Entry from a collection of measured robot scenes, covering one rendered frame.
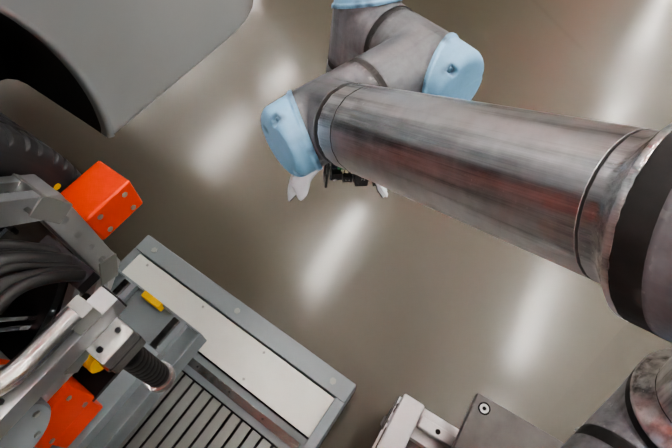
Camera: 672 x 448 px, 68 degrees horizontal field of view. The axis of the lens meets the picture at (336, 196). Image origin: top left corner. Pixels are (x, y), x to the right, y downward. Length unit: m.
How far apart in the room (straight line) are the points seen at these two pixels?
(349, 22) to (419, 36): 0.09
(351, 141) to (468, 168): 0.12
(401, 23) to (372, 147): 0.21
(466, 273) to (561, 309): 0.31
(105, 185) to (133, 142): 1.25
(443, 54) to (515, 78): 1.83
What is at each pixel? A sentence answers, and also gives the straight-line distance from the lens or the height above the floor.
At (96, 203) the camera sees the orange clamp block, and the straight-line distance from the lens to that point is 0.85.
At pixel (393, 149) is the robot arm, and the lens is 0.33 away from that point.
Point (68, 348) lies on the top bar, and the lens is 0.66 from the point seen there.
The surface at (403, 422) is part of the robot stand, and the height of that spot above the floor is 0.77.
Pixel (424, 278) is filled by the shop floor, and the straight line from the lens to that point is 1.70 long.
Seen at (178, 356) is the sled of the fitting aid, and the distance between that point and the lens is 1.50.
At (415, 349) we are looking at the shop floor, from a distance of 1.61.
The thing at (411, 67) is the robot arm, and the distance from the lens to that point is 0.49.
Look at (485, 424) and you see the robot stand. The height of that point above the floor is 0.82.
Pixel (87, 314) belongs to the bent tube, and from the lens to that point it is 0.64.
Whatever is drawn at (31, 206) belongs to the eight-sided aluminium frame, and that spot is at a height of 0.98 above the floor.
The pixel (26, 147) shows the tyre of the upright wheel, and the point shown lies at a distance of 0.84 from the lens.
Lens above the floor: 1.54
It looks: 58 degrees down
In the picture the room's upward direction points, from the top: straight up
